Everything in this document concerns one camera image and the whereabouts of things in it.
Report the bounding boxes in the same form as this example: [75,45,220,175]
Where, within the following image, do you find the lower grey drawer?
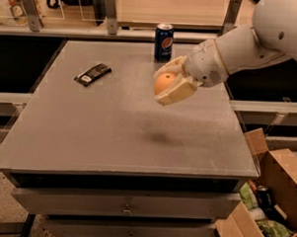
[47,219,215,237]

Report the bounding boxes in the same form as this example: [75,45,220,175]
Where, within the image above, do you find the white bag with labels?
[0,0,46,28]

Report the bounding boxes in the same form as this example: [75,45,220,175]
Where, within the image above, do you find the metal bracket left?
[22,0,42,32]

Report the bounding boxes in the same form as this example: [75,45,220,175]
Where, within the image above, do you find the upper grey drawer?
[12,188,240,221]

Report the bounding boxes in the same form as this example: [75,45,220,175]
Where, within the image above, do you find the blue Pepsi can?
[154,23,174,62]

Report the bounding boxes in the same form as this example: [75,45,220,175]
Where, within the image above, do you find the cardboard box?
[216,128,297,237]

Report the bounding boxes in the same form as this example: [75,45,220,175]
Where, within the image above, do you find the dark can in box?
[257,186,273,208]

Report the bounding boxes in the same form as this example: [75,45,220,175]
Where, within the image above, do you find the metal bracket right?
[219,0,243,35]

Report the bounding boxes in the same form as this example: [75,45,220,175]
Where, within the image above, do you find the grey drawer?
[12,188,240,221]
[47,219,215,237]

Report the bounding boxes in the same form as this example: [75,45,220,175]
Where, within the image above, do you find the green snack bag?
[257,219,294,237]

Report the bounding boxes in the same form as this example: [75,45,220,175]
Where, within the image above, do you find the metal bracket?
[219,0,243,35]
[105,0,118,35]
[22,0,42,32]

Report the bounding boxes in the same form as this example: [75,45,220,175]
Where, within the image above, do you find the metal bracket middle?
[105,0,118,35]

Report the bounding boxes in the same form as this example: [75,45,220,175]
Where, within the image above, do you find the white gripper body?
[185,39,229,88]

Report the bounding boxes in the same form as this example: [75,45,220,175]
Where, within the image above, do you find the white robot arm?
[153,0,297,106]

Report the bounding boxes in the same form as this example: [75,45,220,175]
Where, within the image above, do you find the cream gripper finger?
[153,55,186,81]
[154,76,201,106]

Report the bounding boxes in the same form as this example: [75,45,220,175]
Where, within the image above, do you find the orange fruit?
[154,73,176,95]

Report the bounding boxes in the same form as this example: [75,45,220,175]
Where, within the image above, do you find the black chocolate bar wrapper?
[74,63,112,87]

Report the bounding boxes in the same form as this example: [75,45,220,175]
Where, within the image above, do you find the light green packet in box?
[239,182,259,210]

